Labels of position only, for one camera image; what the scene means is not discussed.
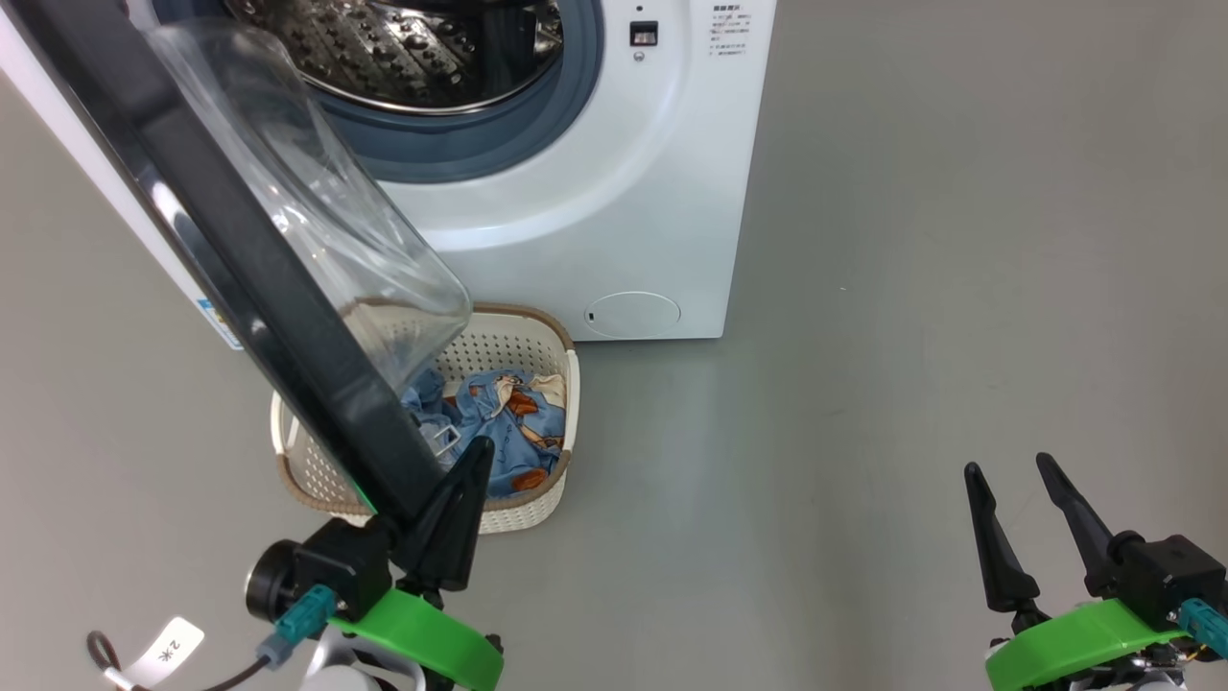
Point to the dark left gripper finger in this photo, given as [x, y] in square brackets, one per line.
[446, 537]

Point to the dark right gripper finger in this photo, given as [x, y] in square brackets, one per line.
[1003, 566]
[1084, 528]

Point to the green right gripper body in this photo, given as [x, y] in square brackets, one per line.
[1074, 643]

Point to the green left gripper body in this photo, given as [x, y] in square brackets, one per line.
[432, 638]

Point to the blue garment with cream collar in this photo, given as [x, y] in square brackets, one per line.
[518, 432]

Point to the black-rimmed glass washer door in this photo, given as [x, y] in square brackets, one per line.
[240, 269]

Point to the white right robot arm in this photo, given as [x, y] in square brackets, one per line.
[1161, 683]

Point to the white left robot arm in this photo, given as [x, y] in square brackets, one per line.
[345, 672]

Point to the white front-load washing machine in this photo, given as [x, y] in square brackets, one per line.
[576, 192]

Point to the stainless steel washing machine drum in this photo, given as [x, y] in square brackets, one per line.
[403, 58]

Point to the cream perforated laundry basket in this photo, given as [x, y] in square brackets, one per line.
[508, 345]

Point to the round white filter cover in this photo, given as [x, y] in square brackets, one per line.
[633, 315]

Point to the blue energy label sticker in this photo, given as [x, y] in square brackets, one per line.
[221, 326]

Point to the printed text warning label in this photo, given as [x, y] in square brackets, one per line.
[729, 29]

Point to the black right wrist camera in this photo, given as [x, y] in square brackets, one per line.
[1170, 576]

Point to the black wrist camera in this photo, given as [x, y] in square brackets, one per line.
[336, 566]
[1170, 576]

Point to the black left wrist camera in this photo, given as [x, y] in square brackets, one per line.
[336, 566]

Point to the teal left camera connector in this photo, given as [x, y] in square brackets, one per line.
[302, 619]

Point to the teal camera connector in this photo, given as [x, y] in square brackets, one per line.
[1207, 629]
[302, 619]

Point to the teal right camera connector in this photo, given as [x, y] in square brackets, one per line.
[1207, 629]

